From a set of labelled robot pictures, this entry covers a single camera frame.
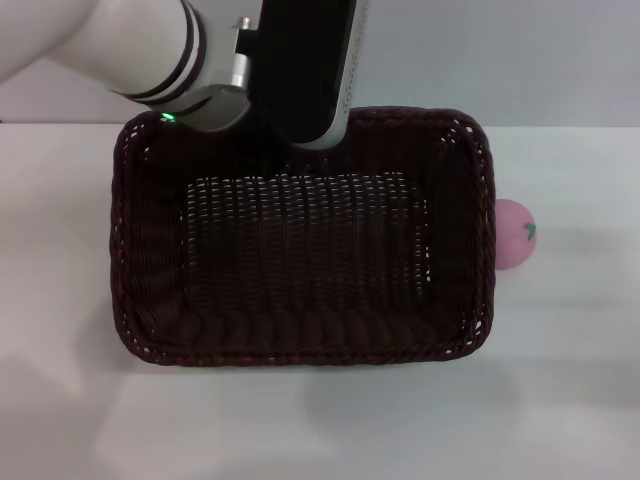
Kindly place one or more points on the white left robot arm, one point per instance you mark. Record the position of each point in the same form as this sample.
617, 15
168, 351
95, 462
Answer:
125, 40

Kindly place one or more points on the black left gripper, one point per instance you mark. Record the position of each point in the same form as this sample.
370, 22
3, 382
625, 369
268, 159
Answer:
305, 70

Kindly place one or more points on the dark brown woven basket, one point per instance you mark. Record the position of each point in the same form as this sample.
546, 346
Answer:
300, 250

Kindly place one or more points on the pink toy peach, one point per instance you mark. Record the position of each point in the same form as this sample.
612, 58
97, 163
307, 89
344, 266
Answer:
515, 235

